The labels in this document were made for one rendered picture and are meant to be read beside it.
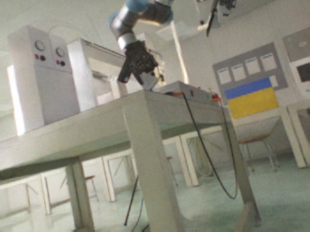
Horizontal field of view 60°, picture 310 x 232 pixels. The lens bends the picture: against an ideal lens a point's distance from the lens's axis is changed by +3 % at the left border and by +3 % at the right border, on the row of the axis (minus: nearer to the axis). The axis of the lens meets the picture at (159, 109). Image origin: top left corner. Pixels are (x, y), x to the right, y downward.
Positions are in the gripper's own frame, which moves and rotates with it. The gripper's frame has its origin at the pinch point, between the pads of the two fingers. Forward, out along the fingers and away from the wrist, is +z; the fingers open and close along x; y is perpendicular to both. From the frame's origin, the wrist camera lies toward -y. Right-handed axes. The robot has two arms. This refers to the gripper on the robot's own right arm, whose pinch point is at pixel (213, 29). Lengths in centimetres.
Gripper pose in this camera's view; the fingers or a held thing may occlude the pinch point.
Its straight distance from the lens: 117.5
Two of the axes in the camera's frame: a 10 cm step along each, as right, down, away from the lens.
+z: -1.8, 9.7, -1.7
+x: -1.6, 1.4, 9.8
